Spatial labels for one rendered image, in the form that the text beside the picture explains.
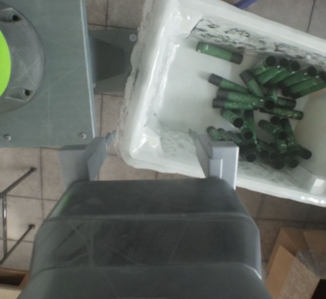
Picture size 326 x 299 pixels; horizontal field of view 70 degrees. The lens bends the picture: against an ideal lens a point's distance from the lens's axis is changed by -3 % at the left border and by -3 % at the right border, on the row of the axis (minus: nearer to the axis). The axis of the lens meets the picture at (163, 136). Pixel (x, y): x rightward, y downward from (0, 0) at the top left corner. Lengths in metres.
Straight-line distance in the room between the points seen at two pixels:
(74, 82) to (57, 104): 0.04
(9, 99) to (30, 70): 0.04
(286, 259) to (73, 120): 1.45
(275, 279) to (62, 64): 1.62
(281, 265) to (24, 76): 1.57
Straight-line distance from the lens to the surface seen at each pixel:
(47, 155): 1.49
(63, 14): 0.36
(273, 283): 1.76
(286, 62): 0.77
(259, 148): 0.79
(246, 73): 0.83
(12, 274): 2.08
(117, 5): 1.30
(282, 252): 1.63
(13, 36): 0.34
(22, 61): 0.34
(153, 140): 0.62
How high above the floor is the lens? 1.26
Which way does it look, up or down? 73 degrees down
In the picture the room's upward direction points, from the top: 175 degrees clockwise
